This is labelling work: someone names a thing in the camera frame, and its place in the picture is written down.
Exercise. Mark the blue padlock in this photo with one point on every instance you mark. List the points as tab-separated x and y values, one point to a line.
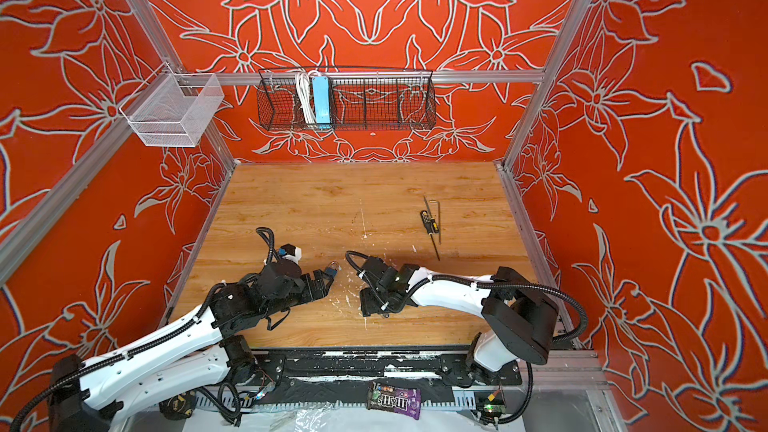
332	269

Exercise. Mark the black wire basket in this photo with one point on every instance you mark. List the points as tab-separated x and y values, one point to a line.
361	99

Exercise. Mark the black yellow tape measure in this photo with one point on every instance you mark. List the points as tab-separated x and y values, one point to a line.
179	407

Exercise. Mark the blue white box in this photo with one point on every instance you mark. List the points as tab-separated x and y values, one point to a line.
321	94

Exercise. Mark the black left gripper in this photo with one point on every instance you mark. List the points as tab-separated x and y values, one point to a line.
311	292

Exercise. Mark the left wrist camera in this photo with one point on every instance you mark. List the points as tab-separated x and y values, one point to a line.
290	252

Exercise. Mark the thin metal rod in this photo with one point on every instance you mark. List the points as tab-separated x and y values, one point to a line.
439	221

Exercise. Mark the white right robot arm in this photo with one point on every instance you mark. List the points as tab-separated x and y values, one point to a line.
526	319

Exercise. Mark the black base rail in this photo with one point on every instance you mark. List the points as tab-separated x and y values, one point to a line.
295	377

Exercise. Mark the purple candy bag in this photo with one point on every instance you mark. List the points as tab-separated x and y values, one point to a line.
399	400

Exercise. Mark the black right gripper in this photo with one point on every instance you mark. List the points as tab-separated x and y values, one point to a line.
366	308

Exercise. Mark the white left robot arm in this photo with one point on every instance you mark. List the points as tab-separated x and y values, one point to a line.
206	347

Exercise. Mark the clear plastic sheet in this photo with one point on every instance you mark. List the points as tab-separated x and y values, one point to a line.
316	418

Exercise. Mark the clear mesh basket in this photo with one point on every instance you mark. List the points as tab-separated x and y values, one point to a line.
168	114

